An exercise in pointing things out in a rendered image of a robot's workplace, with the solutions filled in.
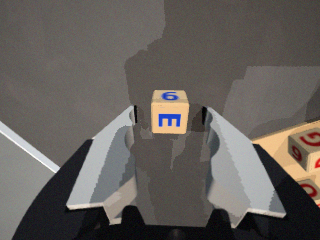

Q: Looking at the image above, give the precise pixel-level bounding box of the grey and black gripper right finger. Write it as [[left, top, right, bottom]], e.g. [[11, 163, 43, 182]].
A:
[[202, 106, 320, 240]]

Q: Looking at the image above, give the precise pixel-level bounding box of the tan mat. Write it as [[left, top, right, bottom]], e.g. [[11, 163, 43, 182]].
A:
[[250, 117, 320, 188]]

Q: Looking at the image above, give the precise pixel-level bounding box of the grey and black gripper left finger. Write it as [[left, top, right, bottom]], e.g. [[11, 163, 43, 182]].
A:
[[12, 104, 138, 240]]

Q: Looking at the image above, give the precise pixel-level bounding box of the wooden letter block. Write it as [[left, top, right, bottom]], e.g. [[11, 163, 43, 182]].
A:
[[288, 127, 320, 173], [296, 179, 320, 207], [151, 90, 189, 134]]

